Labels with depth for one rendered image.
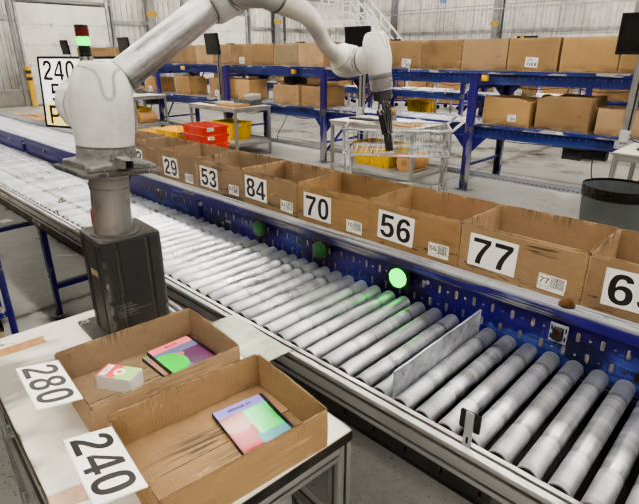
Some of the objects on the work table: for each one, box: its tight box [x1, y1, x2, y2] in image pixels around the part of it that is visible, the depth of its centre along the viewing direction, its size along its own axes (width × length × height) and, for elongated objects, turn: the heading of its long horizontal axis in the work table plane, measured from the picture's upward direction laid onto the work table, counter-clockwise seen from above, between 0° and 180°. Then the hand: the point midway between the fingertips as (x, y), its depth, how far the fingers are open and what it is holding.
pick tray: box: [106, 354, 328, 504], centre depth 108 cm, size 28×38×10 cm
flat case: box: [212, 393, 295, 455], centre depth 115 cm, size 14×19×2 cm
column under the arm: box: [78, 218, 174, 340], centre depth 153 cm, size 26×26×33 cm
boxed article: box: [95, 363, 144, 393], centre depth 129 cm, size 6×10×5 cm, turn 77°
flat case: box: [147, 335, 217, 374], centre depth 138 cm, size 14×19×2 cm
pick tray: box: [54, 308, 240, 432], centre depth 130 cm, size 28×38×10 cm
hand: (388, 141), depth 201 cm, fingers closed
